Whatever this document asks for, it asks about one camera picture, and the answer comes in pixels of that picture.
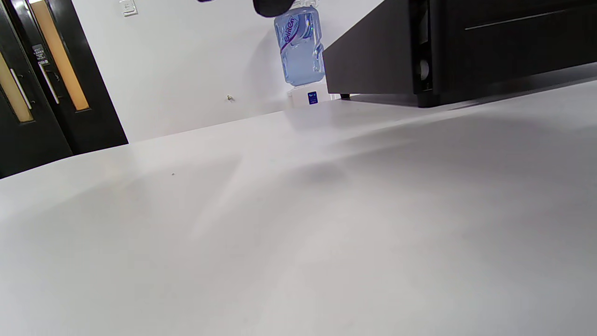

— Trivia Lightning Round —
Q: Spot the person's left hand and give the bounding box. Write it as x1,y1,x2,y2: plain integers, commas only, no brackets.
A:
197,0,295,19

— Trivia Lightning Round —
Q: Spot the black cash drawer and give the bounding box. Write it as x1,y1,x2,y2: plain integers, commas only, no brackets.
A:
323,0,597,108

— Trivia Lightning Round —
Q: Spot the blue dispenser water bottle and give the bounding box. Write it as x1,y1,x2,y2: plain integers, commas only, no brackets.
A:
273,4,326,87

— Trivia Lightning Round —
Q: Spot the white water dispenser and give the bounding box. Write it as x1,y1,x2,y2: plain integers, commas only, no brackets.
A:
286,84,337,109

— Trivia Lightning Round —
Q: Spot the black double door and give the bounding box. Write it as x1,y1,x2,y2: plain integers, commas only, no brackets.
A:
0,0,129,179

